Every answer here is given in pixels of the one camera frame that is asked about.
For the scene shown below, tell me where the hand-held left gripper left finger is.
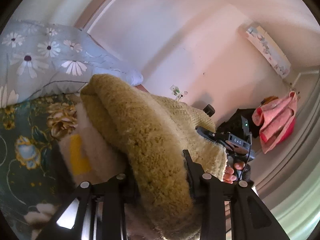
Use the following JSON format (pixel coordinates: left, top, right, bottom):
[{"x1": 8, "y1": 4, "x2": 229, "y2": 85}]
[{"x1": 35, "y1": 172, "x2": 140, "y2": 240}]

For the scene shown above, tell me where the person's right hand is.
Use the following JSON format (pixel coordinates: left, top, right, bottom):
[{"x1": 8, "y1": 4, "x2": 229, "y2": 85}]
[{"x1": 222, "y1": 162, "x2": 247, "y2": 183}]

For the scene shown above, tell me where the yellow fleece garment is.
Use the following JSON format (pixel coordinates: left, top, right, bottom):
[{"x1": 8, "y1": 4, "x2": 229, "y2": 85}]
[{"x1": 80, "y1": 74, "x2": 228, "y2": 240}]

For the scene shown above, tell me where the floral covered air conditioner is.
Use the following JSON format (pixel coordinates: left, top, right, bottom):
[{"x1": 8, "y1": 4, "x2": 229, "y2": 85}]
[{"x1": 244, "y1": 22, "x2": 292, "y2": 79}]

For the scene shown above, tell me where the wall socket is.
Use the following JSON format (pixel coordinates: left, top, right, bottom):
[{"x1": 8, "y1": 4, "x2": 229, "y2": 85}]
[{"x1": 170, "y1": 85, "x2": 188, "y2": 101}]

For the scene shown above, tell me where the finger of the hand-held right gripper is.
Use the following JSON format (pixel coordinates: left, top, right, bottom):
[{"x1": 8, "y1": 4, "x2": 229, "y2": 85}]
[
  {"x1": 204, "y1": 104, "x2": 216, "y2": 117},
  {"x1": 195, "y1": 126, "x2": 227, "y2": 147}
]

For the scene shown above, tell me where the white wardrobe with black stripe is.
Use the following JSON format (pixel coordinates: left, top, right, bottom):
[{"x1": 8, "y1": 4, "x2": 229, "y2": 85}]
[{"x1": 15, "y1": 0, "x2": 100, "y2": 28}]

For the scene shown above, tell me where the blue daisy pillow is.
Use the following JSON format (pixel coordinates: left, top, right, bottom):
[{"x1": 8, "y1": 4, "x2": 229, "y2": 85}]
[{"x1": 0, "y1": 21, "x2": 144, "y2": 109}]

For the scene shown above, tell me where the brown cloth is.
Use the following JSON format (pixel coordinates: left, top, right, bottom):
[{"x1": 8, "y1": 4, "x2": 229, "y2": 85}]
[{"x1": 260, "y1": 95, "x2": 279, "y2": 105}]

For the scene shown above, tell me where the teal floral bedsheet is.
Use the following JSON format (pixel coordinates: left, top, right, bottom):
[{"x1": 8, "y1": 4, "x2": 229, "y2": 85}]
[{"x1": 0, "y1": 94, "x2": 83, "y2": 240}]

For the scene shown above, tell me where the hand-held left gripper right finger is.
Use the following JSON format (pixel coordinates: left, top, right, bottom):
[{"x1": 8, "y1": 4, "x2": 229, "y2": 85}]
[{"x1": 182, "y1": 149, "x2": 290, "y2": 240}]

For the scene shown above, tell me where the dark hanging garment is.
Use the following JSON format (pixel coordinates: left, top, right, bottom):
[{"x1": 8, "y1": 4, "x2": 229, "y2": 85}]
[{"x1": 216, "y1": 108, "x2": 260, "y2": 138}]

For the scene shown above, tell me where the pink hanging garment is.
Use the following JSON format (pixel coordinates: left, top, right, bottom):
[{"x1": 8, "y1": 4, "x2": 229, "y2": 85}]
[{"x1": 252, "y1": 91, "x2": 298, "y2": 154}]

